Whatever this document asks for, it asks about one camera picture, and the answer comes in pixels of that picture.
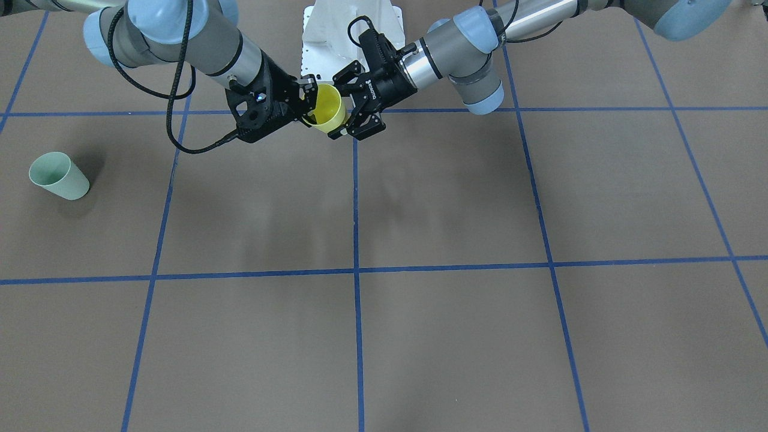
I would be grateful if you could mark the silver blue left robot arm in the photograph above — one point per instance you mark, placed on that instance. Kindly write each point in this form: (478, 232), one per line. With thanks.
(460, 49)

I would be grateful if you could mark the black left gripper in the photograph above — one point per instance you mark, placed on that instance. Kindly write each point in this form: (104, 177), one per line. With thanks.
(393, 83)

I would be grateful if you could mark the light green cup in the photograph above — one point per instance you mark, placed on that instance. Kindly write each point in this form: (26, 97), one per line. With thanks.
(57, 173)

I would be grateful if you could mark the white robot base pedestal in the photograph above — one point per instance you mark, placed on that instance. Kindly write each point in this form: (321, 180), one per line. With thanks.
(326, 48)

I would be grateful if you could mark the yellow cup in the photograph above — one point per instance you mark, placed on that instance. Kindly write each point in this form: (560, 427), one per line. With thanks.
(329, 108)

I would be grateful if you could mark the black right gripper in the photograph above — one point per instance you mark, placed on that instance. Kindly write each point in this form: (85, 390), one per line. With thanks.
(280, 83)

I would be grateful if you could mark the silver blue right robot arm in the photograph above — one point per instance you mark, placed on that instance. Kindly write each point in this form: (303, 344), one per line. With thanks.
(195, 36)

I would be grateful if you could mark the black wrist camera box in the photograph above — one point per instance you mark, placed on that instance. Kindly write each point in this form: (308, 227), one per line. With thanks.
(381, 56)

